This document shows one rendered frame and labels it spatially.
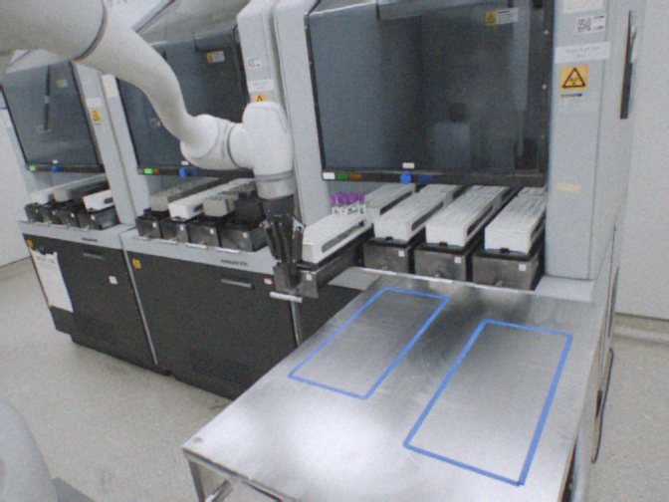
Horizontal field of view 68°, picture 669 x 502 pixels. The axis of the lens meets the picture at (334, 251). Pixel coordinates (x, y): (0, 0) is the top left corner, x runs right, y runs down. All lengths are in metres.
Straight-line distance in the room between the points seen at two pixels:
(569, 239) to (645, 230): 1.17
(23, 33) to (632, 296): 2.34
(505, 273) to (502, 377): 0.48
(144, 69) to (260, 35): 0.71
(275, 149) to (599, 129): 0.69
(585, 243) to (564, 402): 0.58
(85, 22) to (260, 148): 0.46
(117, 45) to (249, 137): 0.39
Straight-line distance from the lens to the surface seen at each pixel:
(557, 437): 0.70
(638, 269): 2.48
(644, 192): 2.37
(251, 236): 1.62
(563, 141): 1.21
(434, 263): 1.28
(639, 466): 1.93
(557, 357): 0.84
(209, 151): 1.17
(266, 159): 1.11
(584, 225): 1.25
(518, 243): 1.23
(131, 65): 0.86
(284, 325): 1.68
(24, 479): 0.73
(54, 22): 0.78
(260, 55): 1.55
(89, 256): 2.42
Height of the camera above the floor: 1.27
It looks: 21 degrees down
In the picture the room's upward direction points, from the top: 7 degrees counter-clockwise
